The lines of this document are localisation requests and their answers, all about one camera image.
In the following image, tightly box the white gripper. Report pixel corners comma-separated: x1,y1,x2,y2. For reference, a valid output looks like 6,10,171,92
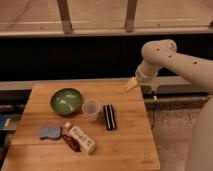
125,66,159,93

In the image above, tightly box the dark red pepper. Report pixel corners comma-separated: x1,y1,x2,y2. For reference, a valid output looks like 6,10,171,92
62,134,80,152

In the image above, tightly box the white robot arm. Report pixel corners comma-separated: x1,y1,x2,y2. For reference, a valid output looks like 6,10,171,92
125,39,213,171

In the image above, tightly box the green ceramic bowl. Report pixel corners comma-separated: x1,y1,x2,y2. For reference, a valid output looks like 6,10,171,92
50,88,83,115

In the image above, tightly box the black striped rectangular block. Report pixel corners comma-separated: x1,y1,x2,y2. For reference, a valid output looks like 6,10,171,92
103,105,117,131

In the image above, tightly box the clear plastic cup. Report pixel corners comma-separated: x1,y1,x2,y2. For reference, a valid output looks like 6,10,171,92
82,99,101,122

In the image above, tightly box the blue sponge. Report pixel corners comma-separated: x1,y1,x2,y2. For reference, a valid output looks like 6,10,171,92
39,126,62,140

